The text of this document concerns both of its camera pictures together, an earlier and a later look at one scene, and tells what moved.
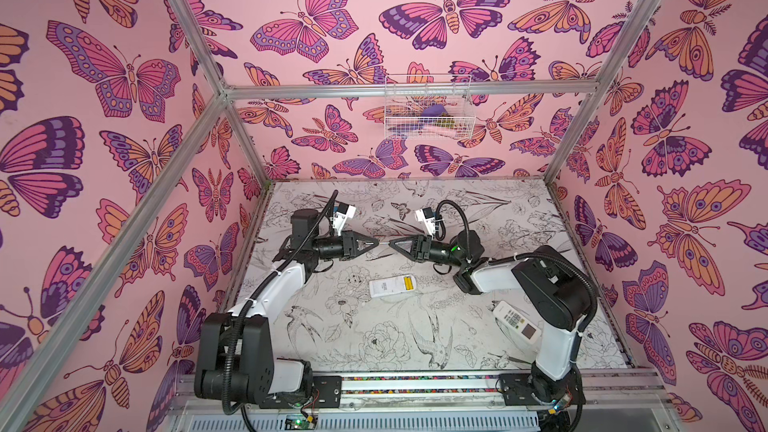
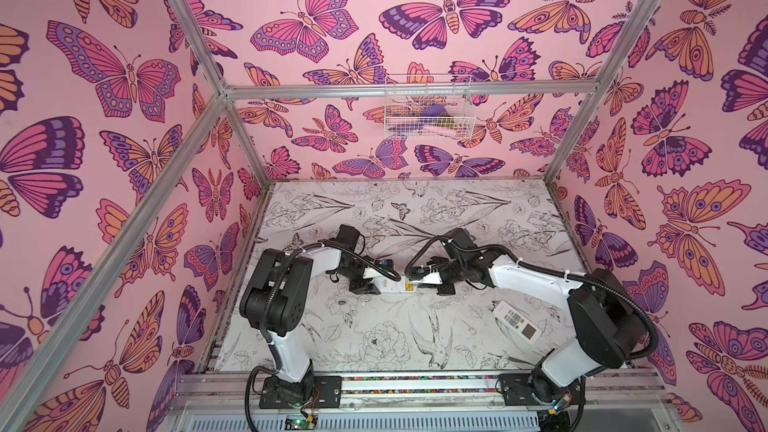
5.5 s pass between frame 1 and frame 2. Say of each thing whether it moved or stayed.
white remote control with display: stayed
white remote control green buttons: stayed
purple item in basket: stayed
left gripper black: moved
